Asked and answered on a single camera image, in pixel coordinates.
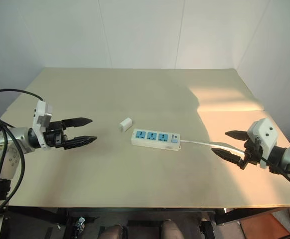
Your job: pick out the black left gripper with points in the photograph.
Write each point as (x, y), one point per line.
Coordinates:
(54, 137)

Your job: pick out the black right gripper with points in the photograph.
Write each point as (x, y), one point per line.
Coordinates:
(251, 154)

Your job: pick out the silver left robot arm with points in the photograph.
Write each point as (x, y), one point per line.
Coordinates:
(0, 149)

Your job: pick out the white plug adapter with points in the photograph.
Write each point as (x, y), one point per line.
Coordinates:
(125, 124)

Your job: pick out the white blue power strip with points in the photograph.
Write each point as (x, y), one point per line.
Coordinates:
(155, 139)

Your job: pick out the silver caster wheel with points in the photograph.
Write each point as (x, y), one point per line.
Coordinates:
(80, 222)

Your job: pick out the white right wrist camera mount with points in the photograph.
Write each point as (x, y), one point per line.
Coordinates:
(264, 137)

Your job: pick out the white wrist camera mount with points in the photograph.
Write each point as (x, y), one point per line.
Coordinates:
(41, 117)
(264, 137)

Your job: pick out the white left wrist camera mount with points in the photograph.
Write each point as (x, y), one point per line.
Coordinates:
(41, 117)

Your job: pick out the black table frame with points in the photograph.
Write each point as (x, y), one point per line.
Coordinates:
(135, 216)

